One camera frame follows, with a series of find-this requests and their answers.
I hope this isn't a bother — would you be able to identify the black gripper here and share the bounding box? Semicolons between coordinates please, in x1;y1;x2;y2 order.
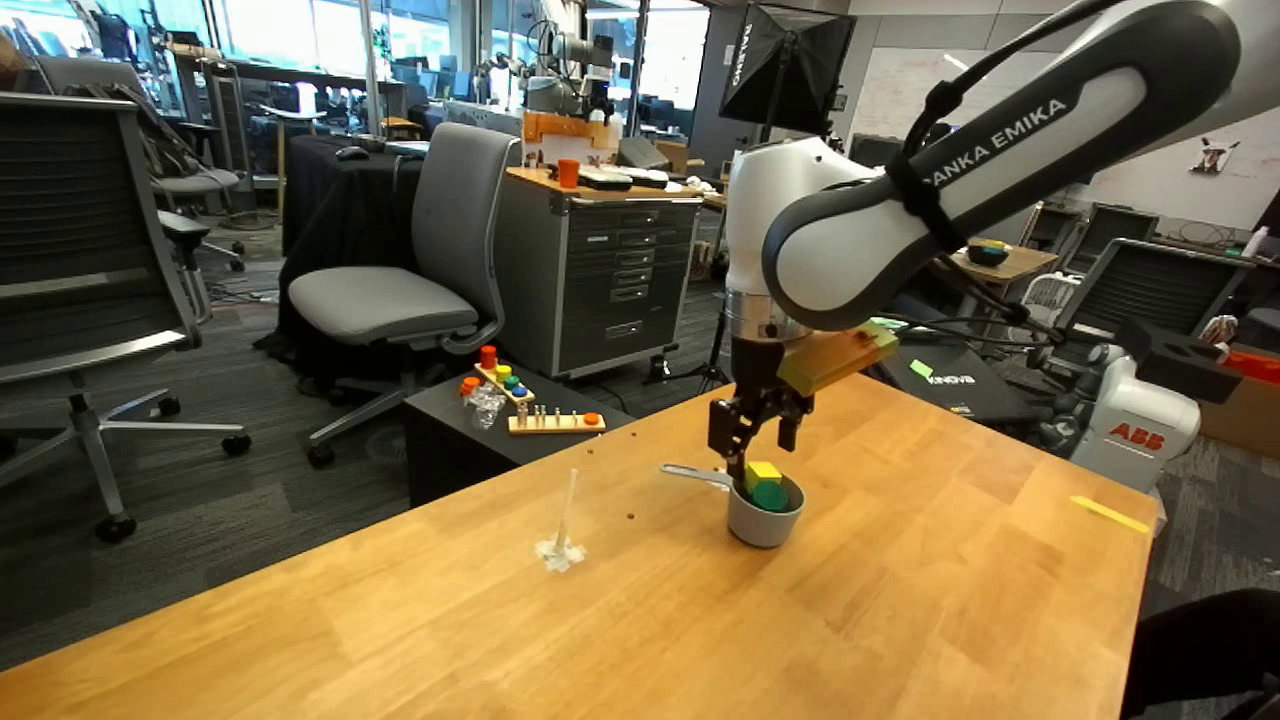
704;334;814;496

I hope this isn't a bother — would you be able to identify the green cube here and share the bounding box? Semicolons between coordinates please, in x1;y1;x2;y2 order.
753;480;804;517

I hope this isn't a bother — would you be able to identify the white ABB robot base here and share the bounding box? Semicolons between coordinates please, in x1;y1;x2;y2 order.
1068;341;1206;501

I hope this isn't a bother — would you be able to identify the grey mug cup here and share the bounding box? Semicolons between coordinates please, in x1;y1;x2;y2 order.
656;456;811;551

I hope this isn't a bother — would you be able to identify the wooden peg board toy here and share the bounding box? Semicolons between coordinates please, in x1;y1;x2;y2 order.
499;404;610;441

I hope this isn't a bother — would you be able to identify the grey metal drawer cabinet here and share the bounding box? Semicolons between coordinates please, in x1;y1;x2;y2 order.
490;162;712;387

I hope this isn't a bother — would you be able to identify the black case white label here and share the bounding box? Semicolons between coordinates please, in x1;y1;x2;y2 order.
885;334;1074;431

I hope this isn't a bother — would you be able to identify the clear plastic stick stand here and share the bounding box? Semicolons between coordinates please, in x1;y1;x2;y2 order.
530;456;590;578

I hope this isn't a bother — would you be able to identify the colourful toy xylophone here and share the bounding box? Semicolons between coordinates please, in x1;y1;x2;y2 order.
471;341;540;417

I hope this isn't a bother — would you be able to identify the clear plastic bag toy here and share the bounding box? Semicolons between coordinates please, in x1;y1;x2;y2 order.
456;373;512;431

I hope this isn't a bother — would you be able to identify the black flat device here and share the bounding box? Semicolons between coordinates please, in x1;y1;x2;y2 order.
577;160;675;193

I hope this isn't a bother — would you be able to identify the small wooden side table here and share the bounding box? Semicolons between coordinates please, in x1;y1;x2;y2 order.
948;234;1061;293

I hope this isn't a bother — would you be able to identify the orange and white box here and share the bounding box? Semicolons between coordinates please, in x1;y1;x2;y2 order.
515;109;627;172

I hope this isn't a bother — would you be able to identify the yellow tape strip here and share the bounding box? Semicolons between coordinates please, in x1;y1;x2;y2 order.
1068;492;1155;539

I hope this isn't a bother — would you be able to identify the black softbox on stand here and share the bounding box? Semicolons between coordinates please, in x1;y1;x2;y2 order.
701;5;861;387

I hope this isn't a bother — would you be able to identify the light grey cushioned office chair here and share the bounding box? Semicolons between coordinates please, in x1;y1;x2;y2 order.
279;116;519;473

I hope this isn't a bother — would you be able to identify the black mesh panel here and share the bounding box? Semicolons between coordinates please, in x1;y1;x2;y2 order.
1048;230;1259;380

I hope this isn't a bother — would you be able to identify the black cloth covered table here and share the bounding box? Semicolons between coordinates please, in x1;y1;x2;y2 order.
257;126;433;391

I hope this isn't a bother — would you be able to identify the cardboard box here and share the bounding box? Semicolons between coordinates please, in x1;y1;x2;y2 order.
1196;377;1280;463

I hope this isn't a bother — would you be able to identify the red object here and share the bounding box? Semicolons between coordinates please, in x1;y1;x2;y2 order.
1219;342;1280;391

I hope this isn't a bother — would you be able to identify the operator dark clothed body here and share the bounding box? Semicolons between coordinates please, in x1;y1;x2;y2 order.
1118;583;1280;720

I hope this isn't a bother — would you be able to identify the dark swivel chair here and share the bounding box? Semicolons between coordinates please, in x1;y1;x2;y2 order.
149;162;253;325

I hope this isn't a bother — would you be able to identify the cluttered background desk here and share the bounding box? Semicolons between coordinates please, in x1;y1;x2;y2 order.
157;35;436;183

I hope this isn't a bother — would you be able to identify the black mesh office chair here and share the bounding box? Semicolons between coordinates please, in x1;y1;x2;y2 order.
0;88;257;549

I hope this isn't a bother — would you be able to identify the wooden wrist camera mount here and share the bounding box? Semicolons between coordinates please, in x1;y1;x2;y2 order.
774;315;910;400

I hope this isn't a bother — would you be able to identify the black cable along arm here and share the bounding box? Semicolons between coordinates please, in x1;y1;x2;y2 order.
881;0;1132;333

